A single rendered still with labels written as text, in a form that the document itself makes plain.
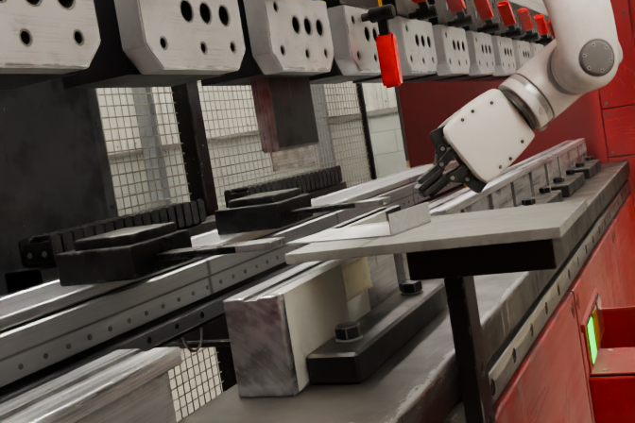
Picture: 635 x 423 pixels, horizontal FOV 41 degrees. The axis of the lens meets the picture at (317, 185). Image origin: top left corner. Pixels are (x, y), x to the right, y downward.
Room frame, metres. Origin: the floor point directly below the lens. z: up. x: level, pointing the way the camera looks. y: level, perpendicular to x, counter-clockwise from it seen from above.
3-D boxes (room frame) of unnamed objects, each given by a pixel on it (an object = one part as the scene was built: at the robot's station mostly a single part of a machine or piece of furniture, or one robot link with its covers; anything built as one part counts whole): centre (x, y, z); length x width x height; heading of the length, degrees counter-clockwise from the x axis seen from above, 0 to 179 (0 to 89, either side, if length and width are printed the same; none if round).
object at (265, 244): (0.98, 0.17, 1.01); 0.26 x 0.12 x 0.05; 65
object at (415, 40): (1.25, -0.14, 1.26); 0.15 x 0.09 x 0.17; 155
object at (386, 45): (1.03, -0.10, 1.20); 0.04 x 0.02 x 0.10; 65
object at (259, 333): (0.96, 0.00, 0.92); 0.39 x 0.06 x 0.10; 155
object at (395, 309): (0.93, -0.05, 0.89); 0.30 x 0.05 x 0.03; 155
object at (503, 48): (1.80, -0.39, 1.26); 0.15 x 0.09 x 0.17; 155
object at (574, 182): (2.16, -0.63, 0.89); 0.30 x 0.05 x 0.03; 155
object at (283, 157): (0.91, 0.02, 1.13); 0.10 x 0.02 x 0.10; 155
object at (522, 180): (2.06, -0.51, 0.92); 1.67 x 0.06 x 0.10; 155
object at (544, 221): (0.85, -0.11, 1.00); 0.26 x 0.18 x 0.01; 65
